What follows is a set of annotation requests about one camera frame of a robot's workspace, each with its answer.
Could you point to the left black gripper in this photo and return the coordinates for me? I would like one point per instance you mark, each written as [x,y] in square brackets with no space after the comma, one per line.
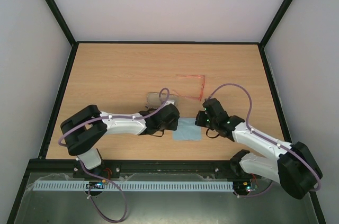
[174,126]

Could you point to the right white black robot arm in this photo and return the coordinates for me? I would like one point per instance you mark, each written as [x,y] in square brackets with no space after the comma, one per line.
[274,149]

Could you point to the red transparent sunglasses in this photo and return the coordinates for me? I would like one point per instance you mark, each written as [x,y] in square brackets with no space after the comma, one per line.
[191,87]

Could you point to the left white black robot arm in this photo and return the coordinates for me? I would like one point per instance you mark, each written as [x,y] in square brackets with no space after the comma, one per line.
[85,128]

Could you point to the striped sunglasses case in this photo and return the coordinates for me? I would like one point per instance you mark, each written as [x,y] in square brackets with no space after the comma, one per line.
[155,100]

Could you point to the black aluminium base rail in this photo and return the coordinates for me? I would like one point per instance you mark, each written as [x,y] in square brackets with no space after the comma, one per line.
[169,167]

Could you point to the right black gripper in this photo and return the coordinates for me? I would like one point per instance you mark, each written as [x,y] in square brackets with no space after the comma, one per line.
[199,119]

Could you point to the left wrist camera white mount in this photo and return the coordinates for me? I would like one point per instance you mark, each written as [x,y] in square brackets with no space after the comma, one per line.
[170,102]

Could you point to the light blue slotted cable duct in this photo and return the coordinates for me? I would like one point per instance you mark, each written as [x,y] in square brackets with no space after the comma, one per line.
[134,186]

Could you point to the blue cleaning cloth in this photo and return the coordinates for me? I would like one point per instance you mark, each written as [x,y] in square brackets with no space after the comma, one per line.
[187,130]

